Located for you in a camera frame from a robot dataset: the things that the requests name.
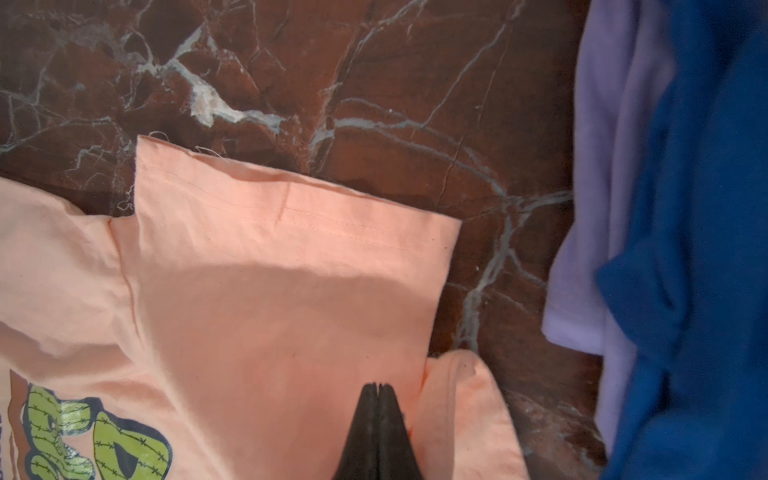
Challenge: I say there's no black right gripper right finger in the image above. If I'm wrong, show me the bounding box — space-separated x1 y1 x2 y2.
377 384 423 480

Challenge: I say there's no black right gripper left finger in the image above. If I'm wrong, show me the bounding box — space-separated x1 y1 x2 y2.
332 383 380 480

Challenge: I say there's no pink graphic t-shirt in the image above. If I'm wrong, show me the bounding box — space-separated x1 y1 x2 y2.
1 136 528 479

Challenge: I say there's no blue folded t-shirt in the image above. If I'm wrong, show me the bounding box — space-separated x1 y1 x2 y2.
597 1 767 479

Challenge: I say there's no purple folded t-shirt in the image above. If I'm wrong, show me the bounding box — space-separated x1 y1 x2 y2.
542 1 675 452

